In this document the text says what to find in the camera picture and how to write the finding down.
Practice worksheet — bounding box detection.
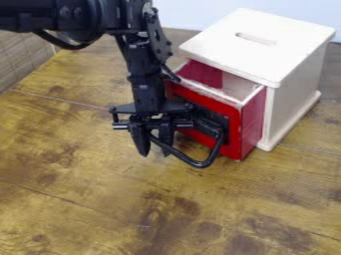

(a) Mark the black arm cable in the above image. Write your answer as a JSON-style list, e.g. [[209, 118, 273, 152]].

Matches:
[[34, 29, 104, 52]]

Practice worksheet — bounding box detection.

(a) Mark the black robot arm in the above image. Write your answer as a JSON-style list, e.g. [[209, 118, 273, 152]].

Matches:
[[0, 0, 193, 160]]

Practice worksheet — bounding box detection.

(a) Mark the white wooden box cabinet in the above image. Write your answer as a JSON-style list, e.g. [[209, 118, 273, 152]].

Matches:
[[179, 8, 336, 151]]

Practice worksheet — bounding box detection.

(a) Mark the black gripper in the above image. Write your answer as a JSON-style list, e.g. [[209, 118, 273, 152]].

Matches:
[[110, 65, 193, 156]]

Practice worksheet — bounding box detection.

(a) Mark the red wooden drawer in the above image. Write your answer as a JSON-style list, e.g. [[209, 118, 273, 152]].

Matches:
[[167, 60, 266, 160]]

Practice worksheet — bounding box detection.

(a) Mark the black metal drawer handle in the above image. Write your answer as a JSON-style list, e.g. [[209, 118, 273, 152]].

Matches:
[[149, 97, 232, 169]]

